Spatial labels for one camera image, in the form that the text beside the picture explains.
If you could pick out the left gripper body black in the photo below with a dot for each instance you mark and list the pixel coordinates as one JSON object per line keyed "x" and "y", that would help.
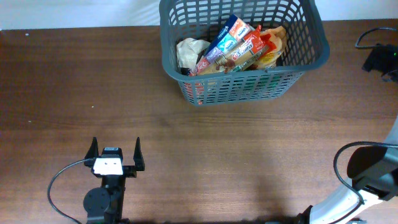
{"x": 118, "y": 182}

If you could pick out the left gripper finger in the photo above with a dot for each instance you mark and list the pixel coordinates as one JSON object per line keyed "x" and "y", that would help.
{"x": 92, "y": 153}
{"x": 138, "y": 157}

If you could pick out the orange coffee sachet bag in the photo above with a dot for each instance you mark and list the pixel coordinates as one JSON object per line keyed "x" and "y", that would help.
{"x": 276, "y": 40}

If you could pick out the green bottle with label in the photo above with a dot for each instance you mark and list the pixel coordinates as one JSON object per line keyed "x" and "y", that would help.
{"x": 271, "y": 83}

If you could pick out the orange spaghetti pack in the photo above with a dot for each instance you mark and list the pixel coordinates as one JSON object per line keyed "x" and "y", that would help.
{"x": 241, "y": 83}

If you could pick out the tissue multipack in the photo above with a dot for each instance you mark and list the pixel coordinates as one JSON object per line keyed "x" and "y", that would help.
{"x": 230, "y": 35}

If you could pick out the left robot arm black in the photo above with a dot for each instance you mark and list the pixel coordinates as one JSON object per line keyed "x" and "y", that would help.
{"x": 104, "y": 204}

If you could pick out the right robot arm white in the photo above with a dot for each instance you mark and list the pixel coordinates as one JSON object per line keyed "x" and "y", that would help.
{"x": 372, "y": 179}

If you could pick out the grey plastic basket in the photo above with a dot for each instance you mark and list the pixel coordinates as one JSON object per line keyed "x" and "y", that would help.
{"x": 307, "y": 47}

